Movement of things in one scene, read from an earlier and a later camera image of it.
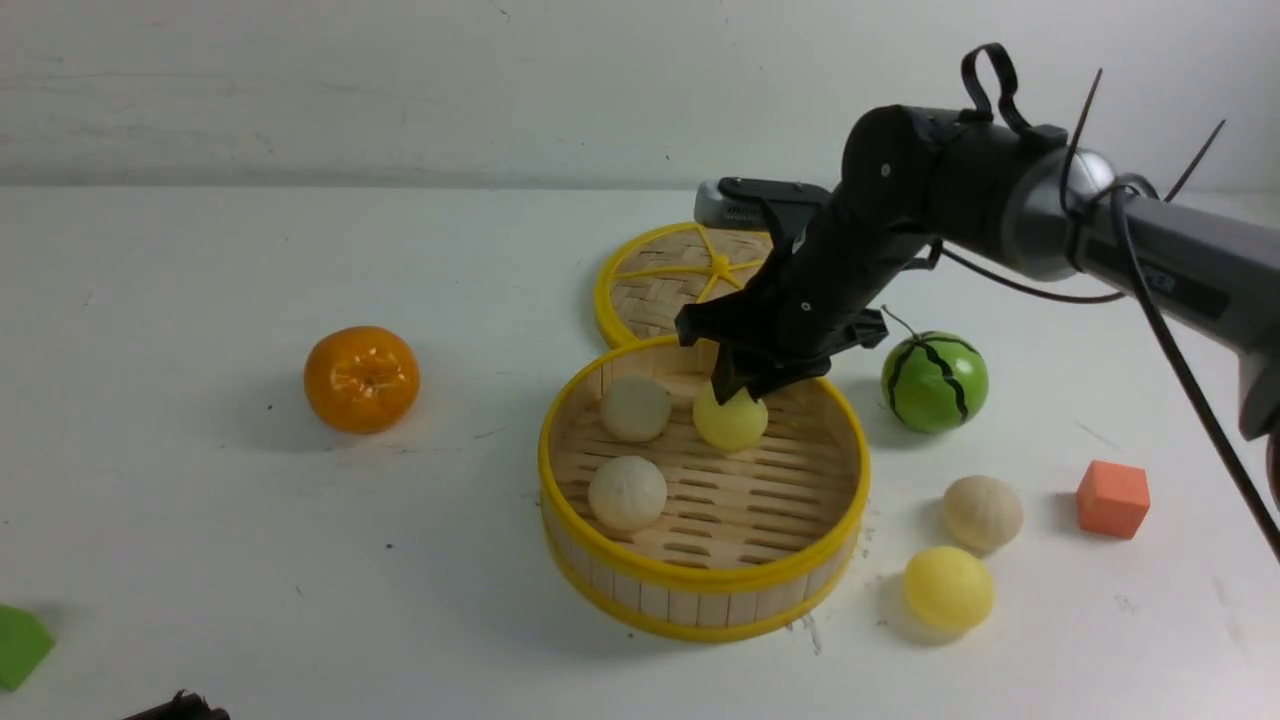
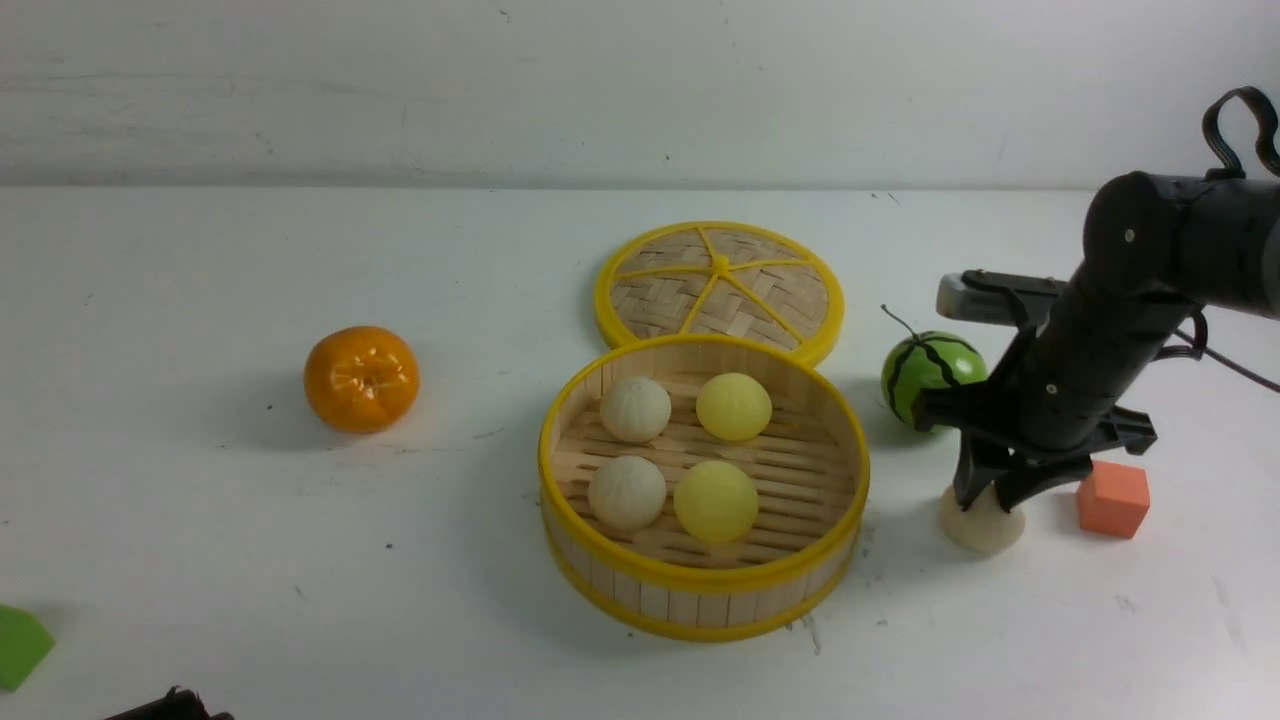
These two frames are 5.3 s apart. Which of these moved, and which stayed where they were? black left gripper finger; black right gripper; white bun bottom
Moved: black right gripper
Stayed: white bun bottom; black left gripper finger
